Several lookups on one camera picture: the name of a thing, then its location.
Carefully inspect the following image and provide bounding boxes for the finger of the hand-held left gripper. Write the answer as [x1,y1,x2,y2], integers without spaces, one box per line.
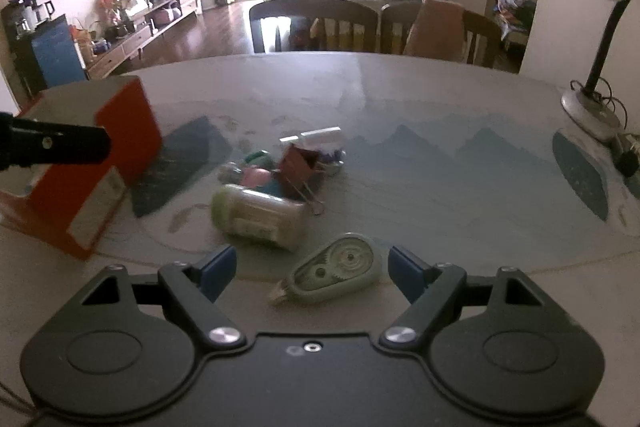
[0,111,112,172]

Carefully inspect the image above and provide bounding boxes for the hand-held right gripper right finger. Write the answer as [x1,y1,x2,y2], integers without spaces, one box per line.
[378,244,546,350]

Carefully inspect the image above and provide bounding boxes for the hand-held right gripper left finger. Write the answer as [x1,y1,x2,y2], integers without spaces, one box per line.
[80,244,248,350]

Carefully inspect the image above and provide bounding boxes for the green correction tape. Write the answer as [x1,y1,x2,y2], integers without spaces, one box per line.
[267,232,383,305]

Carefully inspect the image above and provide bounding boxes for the orange cardboard box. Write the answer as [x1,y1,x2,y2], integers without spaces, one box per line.
[0,76,163,262]

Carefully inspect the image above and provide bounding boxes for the glass vial with purple beads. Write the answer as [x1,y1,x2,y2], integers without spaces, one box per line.
[279,127,347,165]

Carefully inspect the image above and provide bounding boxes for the blue and black cabinet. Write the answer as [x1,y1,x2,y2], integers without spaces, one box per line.
[0,4,91,100]

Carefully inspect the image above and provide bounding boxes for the small pink round case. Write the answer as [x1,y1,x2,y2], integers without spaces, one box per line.
[240,168,273,190]

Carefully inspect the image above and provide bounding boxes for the wooden television cabinet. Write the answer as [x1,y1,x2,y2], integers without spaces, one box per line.
[85,0,201,80]

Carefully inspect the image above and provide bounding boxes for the red binder clip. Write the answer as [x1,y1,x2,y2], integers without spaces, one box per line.
[277,144,326,215]

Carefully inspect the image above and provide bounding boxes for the glass pitcher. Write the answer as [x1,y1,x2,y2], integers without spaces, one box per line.
[30,0,56,28]

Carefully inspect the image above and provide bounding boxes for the black coffee machine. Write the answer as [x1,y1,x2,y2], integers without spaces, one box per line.
[2,0,41,38]

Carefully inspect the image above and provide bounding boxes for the red artificial flowers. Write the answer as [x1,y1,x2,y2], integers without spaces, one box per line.
[97,0,131,40]

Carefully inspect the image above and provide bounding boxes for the pink bag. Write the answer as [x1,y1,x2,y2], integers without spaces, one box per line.
[150,4,181,28]

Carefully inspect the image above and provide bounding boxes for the pink cloth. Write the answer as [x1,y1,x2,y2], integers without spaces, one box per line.
[402,0,471,64]

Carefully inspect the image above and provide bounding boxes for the black power adapter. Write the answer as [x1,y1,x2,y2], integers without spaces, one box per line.
[612,142,640,178]

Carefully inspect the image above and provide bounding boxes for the dark wooden dining chair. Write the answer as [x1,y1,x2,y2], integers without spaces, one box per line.
[380,1,503,68]
[248,0,383,54]

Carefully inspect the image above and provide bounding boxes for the bed with colourful bedding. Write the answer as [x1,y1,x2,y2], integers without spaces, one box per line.
[495,0,538,45]

